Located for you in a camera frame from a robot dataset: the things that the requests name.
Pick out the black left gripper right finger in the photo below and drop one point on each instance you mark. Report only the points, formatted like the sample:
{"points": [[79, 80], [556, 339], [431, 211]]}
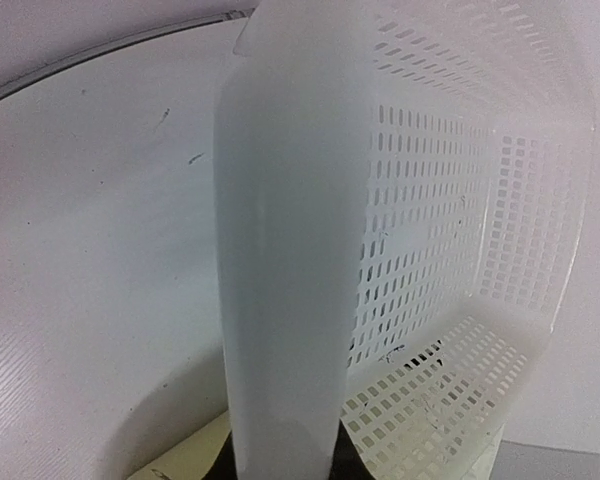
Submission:
{"points": [[347, 463]]}

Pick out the white perforated plastic basket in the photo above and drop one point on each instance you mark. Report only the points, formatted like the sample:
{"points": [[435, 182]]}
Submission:
{"points": [[400, 192]]}

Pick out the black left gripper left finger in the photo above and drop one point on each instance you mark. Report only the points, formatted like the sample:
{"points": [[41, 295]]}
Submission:
{"points": [[223, 467]]}

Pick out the pale green hard-shell suitcase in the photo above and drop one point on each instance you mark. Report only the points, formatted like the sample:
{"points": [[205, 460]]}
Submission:
{"points": [[192, 457]]}

